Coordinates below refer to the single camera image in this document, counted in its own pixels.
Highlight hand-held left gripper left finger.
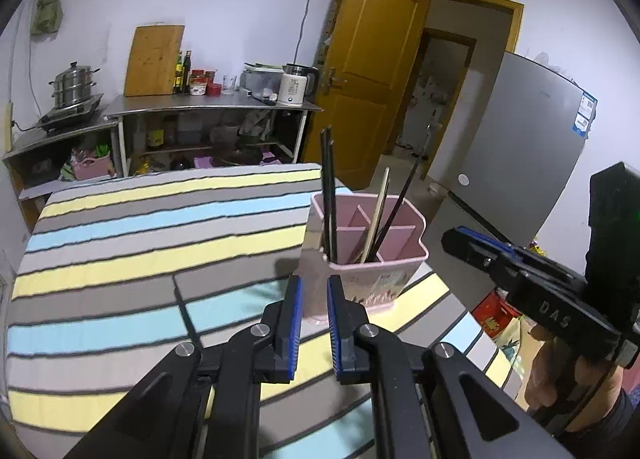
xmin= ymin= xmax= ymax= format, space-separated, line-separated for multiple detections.
xmin=65 ymin=275 xmax=303 ymax=459

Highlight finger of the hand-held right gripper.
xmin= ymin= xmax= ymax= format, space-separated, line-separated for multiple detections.
xmin=442 ymin=229 xmax=516 ymax=285
xmin=457 ymin=226 xmax=531 ymax=260

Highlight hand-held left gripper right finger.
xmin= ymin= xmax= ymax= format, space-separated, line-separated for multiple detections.
xmin=327 ymin=275 xmax=576 ymax=459

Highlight pink utensil holder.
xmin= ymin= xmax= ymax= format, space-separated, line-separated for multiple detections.
xmin=299 ymin=191 xmax=429 ymax=322

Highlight black chopstick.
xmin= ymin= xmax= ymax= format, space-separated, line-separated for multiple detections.
xmin=372 ymin=123 xmax=433 ymax=260
xmin=326 ymin=126 xmax=339 ymax=262
xmin=319 ymin=128 xmax=332 ymax=257

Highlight thin beige handled utensil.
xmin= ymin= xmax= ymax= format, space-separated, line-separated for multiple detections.
xmin=361 ymin=167 xmax=391 ymax=262

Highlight person's right forearm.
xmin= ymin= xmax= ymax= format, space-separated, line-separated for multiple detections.
xmin=537 ymin=379 xmax=640 ymax=445

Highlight person's right hand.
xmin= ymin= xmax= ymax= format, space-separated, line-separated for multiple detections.
xmin=524 ymin=324 xmax=623 ymax=429

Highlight red printed bag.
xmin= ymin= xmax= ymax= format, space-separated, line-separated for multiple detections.
xmin=472 ymin=289 xmax=521 ymax=340

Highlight silver refrigerator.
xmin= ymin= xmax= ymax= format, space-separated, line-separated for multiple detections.
xmin=425 ymin=51 xmax=598 ymax=260

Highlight striped tablecloth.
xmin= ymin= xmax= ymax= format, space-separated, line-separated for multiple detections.
xmin=5 ymin=163 xmax=523 ymax=459

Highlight yellow wooden door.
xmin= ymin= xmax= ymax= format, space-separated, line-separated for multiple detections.
xmin=320 ymin=0 xmax=431 ymax=190

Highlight white electric kettle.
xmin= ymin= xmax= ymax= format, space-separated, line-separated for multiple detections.
xmin=277 ymin=64 xmax=319 ymax=107

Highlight tall steel kitchen table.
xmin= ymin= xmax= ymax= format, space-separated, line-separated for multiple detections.
xmin=102 ymin=94 xmax=323 ymax=177

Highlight white plastic container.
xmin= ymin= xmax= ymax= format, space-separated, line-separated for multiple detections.
xmin=240 ymin=64 xmax=286 ymax=94

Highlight pink plastic basket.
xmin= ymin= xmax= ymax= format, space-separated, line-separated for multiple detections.
xmin=71 ymin=149 xmax=113 ymax=180

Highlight sauce bottles and jars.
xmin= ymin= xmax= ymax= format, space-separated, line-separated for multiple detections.
xmin=172 ymin=50 xmax=193 ymax=94

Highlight wooden cutting board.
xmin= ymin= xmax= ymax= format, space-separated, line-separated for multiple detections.
xmin=124 ymin=25 xmax=185 ymax=97

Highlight black induction cooker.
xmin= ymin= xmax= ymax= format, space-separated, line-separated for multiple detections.
xmin=36 ymin=94 xmax=105 ymax=132

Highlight low steel kitchen shelf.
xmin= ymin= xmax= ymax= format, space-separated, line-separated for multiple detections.
xmin=2 ymin=119 xmax=121 ymax=200

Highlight steel steamer pot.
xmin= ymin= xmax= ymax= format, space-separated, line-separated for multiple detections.
xmin=48 ymin=61 xmax=101 ymax=110

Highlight hanging green cloth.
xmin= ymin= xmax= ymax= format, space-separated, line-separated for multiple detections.
xmin=30 ymin=0 xmax=66 ymax=37

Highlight yellow door frame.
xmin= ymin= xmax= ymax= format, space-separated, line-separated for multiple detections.
xmin=387 ymin=0 xmax=526 ymax=160

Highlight black wall cable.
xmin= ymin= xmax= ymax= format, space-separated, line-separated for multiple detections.
xmin=295 ymin=0 xmax=328 ymax=64

